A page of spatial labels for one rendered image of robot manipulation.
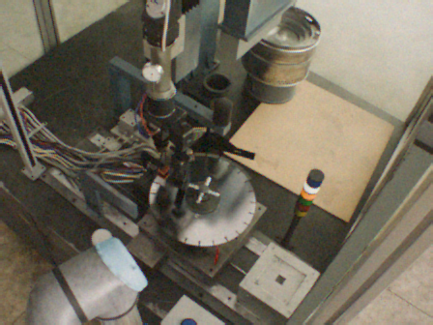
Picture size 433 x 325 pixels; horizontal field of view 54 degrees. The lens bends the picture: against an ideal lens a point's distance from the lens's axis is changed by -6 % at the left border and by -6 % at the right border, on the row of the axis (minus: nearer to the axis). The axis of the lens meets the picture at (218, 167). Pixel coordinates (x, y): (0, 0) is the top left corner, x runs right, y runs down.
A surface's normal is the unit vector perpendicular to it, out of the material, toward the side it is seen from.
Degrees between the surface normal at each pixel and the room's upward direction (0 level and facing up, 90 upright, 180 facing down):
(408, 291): 0
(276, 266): 0
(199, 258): 0
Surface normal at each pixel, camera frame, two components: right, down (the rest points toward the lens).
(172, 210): 0.09, -0.59
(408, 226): -0.58, 0.62
